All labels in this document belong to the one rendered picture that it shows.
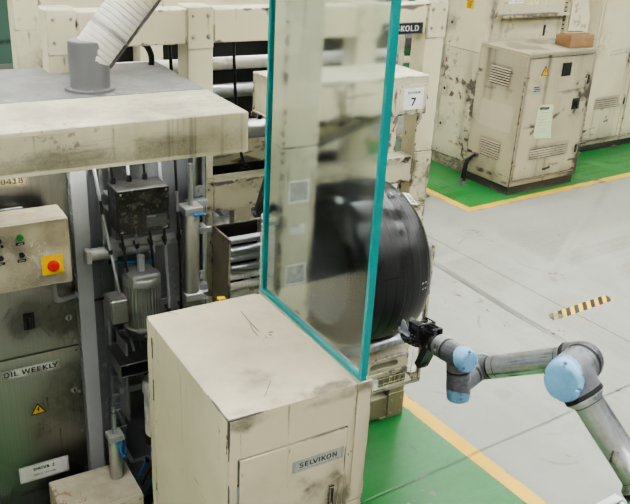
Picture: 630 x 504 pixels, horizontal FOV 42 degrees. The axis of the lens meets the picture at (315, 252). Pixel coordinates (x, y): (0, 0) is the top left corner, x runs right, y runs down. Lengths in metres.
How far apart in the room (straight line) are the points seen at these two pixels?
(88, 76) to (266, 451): 1.21
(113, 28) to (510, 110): 5.17
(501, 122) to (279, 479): 5.62
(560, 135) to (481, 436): 4.12
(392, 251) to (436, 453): 1.54
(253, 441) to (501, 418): 2.47
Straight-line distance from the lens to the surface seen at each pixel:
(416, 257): 2.70
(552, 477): 3.98
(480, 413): 4.29
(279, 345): 2.18
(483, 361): 2.68
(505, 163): 7.36
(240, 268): 3.06
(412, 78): 3.04
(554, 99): 7.49
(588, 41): 7.70
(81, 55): 2.51
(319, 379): 2.05
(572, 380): 2.34
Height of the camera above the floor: 2.38
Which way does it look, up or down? 24 degrees down
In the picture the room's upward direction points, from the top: 3 degrees clockwise
